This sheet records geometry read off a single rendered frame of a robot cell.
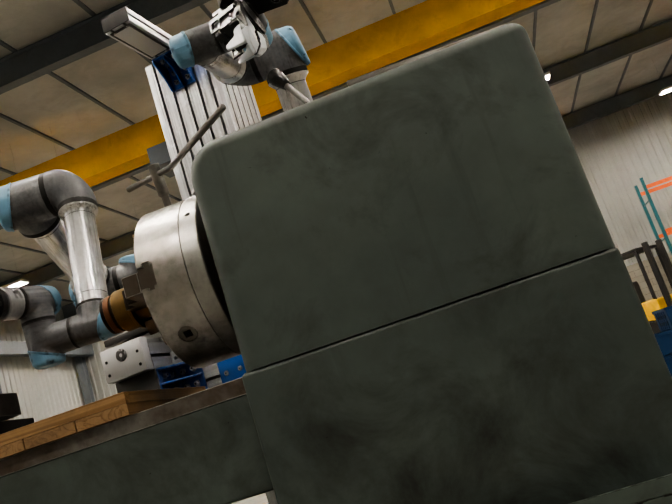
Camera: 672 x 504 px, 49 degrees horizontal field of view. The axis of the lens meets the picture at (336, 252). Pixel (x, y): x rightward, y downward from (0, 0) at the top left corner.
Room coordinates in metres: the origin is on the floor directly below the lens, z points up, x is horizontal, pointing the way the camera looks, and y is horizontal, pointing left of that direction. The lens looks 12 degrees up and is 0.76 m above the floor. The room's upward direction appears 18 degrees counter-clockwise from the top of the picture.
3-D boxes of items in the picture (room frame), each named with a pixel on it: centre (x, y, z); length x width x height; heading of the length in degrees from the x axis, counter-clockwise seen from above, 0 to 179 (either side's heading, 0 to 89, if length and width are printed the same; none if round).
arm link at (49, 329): (1.67, 0.69, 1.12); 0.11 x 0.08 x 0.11; 90
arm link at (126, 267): (2.14, 0.58, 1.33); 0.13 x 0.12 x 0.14; 90
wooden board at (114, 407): (1.43, 0.53, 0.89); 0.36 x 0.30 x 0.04; 171
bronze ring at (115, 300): (1.41, 0.42, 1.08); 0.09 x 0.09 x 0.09; 83
